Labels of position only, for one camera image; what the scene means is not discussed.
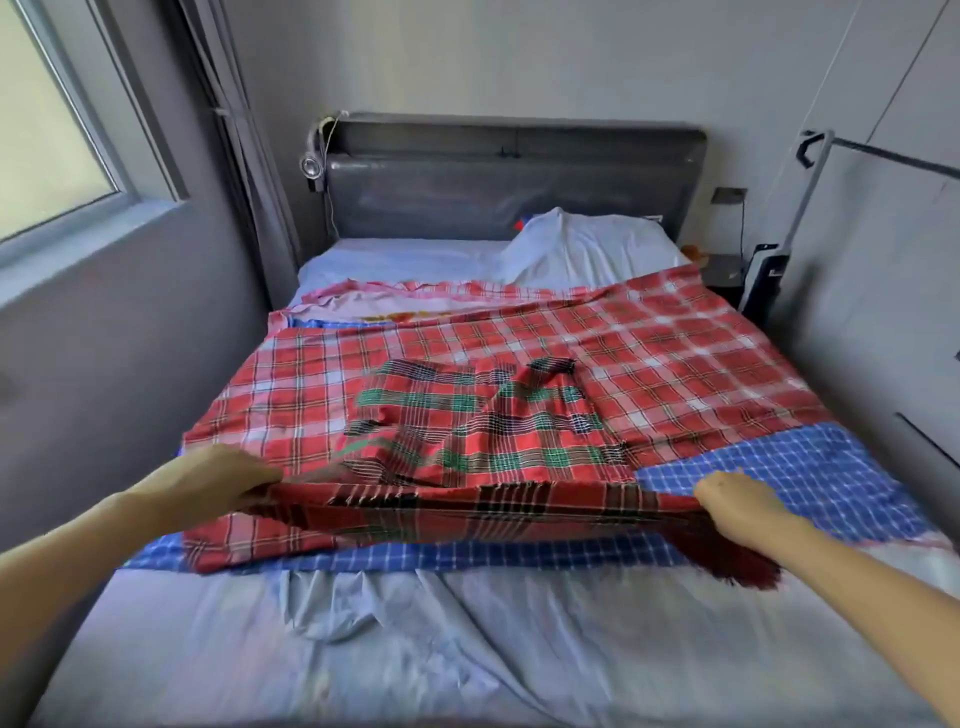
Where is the dark nightstand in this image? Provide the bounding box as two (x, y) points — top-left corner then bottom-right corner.
(682, 247), (752, 309)

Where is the blue checked cloth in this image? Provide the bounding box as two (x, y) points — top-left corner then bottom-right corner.
(120, 420), (939, 575)

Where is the person's left hand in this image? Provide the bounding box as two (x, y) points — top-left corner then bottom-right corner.
(127, 442), (287, 536)

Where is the grey curtain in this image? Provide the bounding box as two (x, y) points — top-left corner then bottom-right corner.
(157, 0), (302, 309)

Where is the person's right forearm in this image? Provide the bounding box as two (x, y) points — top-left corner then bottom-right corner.
(765, 517), (960, 722)

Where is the white pillow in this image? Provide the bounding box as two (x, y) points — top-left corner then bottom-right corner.
(495, 207), (692, 294)

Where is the black white standing device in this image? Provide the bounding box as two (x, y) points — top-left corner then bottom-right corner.
(738, 240), (792, 327)

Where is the person's left forearm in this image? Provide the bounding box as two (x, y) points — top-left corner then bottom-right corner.
(0, 495), (174, 684)

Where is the white wardrobe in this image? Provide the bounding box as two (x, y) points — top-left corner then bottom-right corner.
(750, 0), (960, 542)

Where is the grey padded headboard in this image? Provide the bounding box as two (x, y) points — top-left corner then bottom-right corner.
(318, 112), (710, 249)

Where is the clip-on bed lamp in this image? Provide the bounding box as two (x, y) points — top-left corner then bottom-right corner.
(297, 112), (344, 189)

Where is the white framed window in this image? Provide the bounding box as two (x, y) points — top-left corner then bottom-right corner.
(0, 0), (189, 309)

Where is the red green plaid cloth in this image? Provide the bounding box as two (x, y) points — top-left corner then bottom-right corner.
(225, 357), (782, 590)

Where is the red white plaid cloth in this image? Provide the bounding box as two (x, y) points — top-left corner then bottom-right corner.
(180, 267), (834, 575)

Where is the white bed sheet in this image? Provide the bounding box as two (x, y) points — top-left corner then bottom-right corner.
(30, 237), (960, 728)

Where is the person's right hand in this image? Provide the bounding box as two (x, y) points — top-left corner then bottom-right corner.
(693, 468), (798, 555)

